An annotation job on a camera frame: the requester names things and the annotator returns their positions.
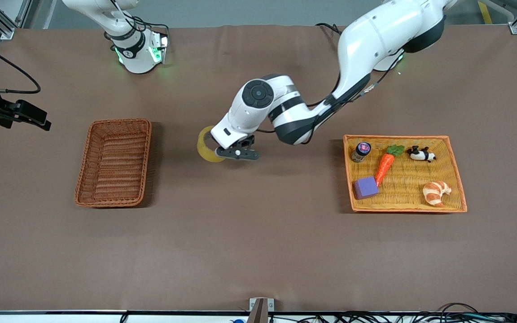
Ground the yellow tape roll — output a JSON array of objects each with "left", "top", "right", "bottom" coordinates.
[{"left": 197, "top": 125, "right": 226, "bottom": 163}]

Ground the metal table edge bracket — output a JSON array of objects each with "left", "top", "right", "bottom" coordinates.
[{"left": 249, "top": 297, "right": 275, "bottom": 323}]

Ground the purple cube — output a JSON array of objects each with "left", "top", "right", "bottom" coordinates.
[{"left": 352, "top": 176, "right": 381, "bottom": 201}]

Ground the toy croissant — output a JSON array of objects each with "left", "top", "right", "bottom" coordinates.
[{"left": 422, "top": 180, "right": 452, "bottom": 208}]

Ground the black right arm base cable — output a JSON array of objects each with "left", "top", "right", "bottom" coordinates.
[{"left": 108, "top": 0, "right": 171, "bottom": 41}]

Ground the black white panda figure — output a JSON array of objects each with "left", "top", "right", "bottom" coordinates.
[{"left": 407, "top": 145, "right": 437, "bottom": 163}]

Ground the black left arm base cable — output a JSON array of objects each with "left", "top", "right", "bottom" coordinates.
[{"left": 315, "top": 22, "right": 345, "bottom": 37}]

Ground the brown table cover sheet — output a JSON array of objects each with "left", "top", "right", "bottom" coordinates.
[{"left": 0, "top": 24, "right": 517, "bottom": 313}]

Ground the orange toy carrot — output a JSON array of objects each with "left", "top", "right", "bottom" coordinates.
[{"left": 374, "top": 144, "right": 406, "bottom": 188}]

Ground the black arm base cable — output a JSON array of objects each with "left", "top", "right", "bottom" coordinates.
[
  {"left": 108, "top": 0, "right": 171, "bottom": 41},
  {"left": 315, "top": 22, "right": 345, "bottom": 37}
]

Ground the brown wicker basket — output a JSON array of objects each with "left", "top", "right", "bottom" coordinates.
[{"left": 74, "top": 118, "right": 153, "bottom": 209}]

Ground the small bottle with pink cap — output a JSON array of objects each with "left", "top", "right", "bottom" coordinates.
[{"left": 351, "top": 142, "right": 372, "bottom": 163}]

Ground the orange yellow wicker basket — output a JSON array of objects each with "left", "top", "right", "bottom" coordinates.
[{"left": 342, "top": 134, "right": 468, "bottom": 214}]

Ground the black cable bundle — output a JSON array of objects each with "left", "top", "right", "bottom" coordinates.
[{"left": 267, "top": 302, "right": 517, "bottom": 323}]

